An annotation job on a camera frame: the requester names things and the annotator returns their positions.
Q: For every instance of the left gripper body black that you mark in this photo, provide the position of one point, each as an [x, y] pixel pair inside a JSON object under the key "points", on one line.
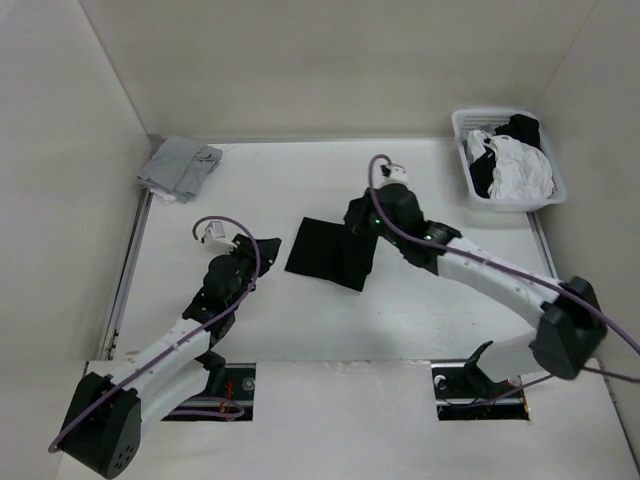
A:
{"points": [[247, 260]]}

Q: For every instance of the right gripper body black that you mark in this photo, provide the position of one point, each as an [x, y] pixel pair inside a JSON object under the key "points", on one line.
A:
{"points": [[369, 221]]}

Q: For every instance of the black tank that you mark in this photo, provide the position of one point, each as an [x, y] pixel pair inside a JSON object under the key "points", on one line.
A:
{"points": [[527, 130], [331, 252]]}

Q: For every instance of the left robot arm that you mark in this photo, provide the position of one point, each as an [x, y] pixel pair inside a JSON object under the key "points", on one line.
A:
{"points": [[109, 414]]}

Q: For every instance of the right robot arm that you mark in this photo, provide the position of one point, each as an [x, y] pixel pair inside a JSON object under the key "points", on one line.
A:
{"points": [[564, 329]]}

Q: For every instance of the folded white tank top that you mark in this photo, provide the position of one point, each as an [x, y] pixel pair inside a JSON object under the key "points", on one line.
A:
{"points": [[164, 197]]}

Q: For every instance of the folded grey tank top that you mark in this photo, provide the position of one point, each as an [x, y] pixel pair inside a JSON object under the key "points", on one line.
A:
{"points": [[180, 167]]}

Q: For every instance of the white tank top in basket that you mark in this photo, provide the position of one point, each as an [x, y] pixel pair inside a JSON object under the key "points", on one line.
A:
{"points": [[520, 167]]}

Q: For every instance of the black tank top in basket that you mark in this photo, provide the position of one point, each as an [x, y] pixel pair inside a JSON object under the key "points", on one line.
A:
{"points": [[527, 130]]}

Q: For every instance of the white plastic laundry basket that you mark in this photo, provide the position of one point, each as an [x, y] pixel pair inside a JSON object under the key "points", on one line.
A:
{"points": [[466, 120]]}

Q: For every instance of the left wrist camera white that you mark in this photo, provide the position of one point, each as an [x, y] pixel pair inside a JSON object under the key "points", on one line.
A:
{"points": [[215, 240]]}

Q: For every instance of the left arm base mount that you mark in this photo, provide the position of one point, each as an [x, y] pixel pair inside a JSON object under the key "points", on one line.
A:
{"points": [[226, 398]]}

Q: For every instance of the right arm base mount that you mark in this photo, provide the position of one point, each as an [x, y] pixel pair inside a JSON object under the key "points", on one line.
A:
{"points": [[463, 392]]}

